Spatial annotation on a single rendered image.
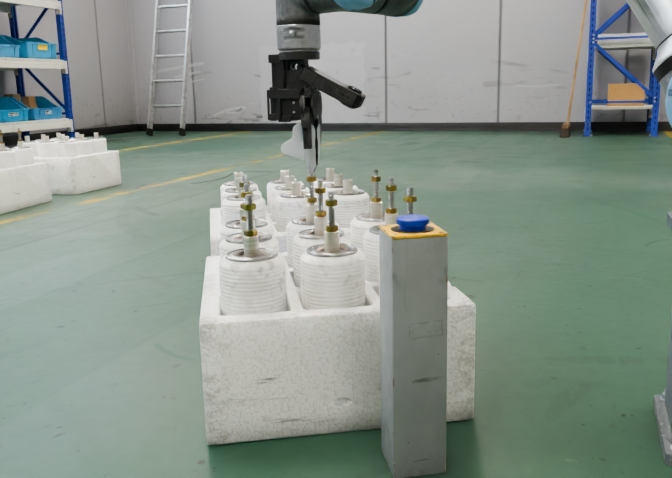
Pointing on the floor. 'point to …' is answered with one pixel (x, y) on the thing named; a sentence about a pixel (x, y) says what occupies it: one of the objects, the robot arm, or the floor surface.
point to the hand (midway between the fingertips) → (314, 167)
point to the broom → (575, 67)
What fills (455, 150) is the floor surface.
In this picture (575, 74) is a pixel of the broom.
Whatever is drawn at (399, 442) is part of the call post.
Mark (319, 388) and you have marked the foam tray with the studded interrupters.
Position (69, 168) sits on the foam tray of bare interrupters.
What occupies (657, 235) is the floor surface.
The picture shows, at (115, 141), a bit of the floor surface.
